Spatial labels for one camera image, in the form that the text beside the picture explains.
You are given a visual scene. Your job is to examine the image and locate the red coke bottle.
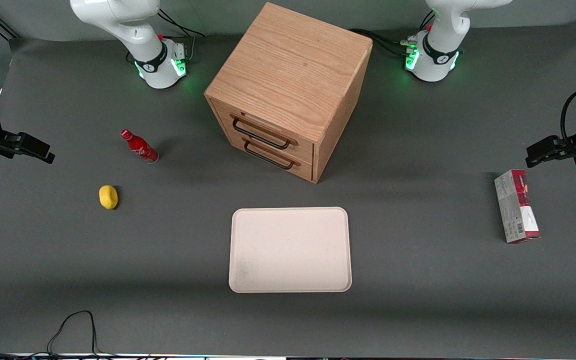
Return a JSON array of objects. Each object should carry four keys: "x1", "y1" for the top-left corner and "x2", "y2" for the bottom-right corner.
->
[{"x1": 120, "y1": 129, "x2": 160, "y2": 164}]

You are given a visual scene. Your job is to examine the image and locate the cream plastic tray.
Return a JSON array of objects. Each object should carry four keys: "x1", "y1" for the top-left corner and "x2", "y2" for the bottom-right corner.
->
[{"x1": 228, "y1": 207, "x2": 353, "y2": 294}]

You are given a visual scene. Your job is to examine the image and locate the red and grey carton box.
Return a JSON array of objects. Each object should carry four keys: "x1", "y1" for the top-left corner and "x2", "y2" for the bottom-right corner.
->
[{"x1": 494, "y1": 169, "x2": 541, "y2": 244}]

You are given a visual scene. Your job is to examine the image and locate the yellow lemon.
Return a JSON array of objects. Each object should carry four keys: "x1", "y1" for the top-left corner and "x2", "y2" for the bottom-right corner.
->
[{"x1": 99, "y1": 185, "x2": 119, "y2": 210}]

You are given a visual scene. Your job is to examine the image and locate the wooden drawer front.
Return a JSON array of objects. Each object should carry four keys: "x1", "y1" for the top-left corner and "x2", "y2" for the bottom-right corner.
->
[
  {"x1": 211, "y1": 100, "x2": 315, "y2": 164},
  {"x1": 223, "y1": 131, "x2": 315, "y2": 183}
]

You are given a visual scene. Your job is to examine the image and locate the wooden drawer cabinet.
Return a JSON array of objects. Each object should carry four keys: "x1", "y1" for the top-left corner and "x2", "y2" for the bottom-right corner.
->
[{"x1": 204, "y1": 1, "x2": 374, "y2": 184}]

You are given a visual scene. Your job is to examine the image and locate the black cable bundle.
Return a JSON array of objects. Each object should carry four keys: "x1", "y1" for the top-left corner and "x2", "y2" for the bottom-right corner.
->
[{"x1": 0, "y1": 17, "x2": 21, "y2": 41}]

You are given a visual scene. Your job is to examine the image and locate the black looped cable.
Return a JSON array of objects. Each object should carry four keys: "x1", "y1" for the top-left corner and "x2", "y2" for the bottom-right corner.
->
[{"x1": 47, "y1": 310, "x2": 101, "y2": 357}]

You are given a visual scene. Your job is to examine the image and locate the black arm base cables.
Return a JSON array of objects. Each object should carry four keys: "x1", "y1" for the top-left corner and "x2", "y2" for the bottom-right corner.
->
[
  {"x1": 157, "y1": 7, "x2": 206, "y2": 63},
  {"x1": 350, "y1": 10, "x2": 436, "y2": 57}
]

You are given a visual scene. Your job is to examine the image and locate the black metal drawer handle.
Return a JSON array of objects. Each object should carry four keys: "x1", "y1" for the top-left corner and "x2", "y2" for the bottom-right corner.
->
[
  {"x1": 243, "y1": 140, "x2": 299, "y2": 171},
  {"x1": 230, "y1": 114, "x2": 299, "y2": 151}
]

